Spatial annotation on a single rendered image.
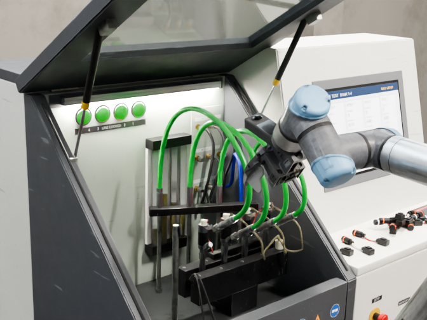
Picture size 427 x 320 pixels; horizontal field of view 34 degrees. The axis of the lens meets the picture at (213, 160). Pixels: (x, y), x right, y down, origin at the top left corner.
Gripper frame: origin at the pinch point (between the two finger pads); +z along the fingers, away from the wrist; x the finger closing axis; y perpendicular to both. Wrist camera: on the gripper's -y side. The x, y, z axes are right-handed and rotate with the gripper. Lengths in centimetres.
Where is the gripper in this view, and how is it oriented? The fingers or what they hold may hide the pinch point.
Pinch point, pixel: (259, 174)
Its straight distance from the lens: 164.7
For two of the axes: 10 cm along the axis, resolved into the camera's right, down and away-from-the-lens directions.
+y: 4.6, 8.2, -3.5
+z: -2.1, 4.8, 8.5
